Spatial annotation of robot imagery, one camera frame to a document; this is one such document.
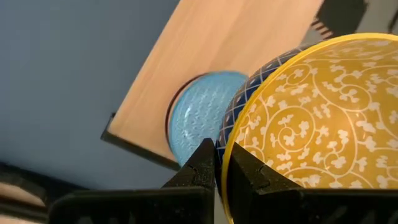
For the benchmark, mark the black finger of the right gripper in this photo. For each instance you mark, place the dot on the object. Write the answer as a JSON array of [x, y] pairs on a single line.
[[342, 15]]

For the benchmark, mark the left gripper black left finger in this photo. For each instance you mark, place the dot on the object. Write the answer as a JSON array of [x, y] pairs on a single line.
[[199, 174]]

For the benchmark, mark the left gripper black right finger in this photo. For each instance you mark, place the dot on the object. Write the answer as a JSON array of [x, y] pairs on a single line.
[[245, 177]]

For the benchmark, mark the red patterned bowl blue interior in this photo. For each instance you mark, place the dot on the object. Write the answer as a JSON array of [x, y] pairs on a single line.
[[199, 112]]

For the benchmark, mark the dark blue diamond patterned bowl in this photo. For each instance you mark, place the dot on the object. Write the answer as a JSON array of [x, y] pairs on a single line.
[[242, 96]]

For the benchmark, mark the yellow floral patterned bowl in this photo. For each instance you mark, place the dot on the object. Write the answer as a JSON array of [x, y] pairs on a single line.
[[326, 118]]

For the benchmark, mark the wooden board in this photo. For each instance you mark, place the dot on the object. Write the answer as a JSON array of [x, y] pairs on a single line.
[[202, 46]]

